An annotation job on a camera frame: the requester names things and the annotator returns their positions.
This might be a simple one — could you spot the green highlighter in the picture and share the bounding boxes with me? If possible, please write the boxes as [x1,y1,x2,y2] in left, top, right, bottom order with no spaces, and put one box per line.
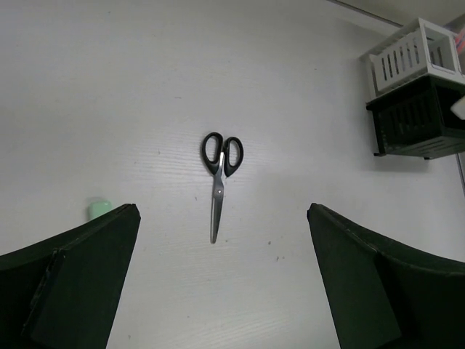
[86,197,113,220]

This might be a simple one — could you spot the black handled scissors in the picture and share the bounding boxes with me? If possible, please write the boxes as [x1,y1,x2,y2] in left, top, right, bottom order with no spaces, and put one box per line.
[201,132,244,244]

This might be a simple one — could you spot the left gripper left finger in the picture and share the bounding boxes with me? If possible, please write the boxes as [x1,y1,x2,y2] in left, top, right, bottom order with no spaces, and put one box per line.
[1,204,140,348]

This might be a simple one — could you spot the black organizer box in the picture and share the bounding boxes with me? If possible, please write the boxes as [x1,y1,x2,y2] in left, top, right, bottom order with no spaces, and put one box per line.
[366,76,464,160]

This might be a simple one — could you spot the red pen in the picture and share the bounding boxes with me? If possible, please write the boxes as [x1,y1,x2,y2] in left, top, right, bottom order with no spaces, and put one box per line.
[455,28,465,54]

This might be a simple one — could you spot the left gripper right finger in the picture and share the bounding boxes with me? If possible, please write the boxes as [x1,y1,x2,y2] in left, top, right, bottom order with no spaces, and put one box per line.
[307,203,464,348]

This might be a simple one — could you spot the white organizer box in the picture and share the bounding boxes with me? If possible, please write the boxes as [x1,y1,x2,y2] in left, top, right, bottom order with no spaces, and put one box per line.
[360,18,464,101]

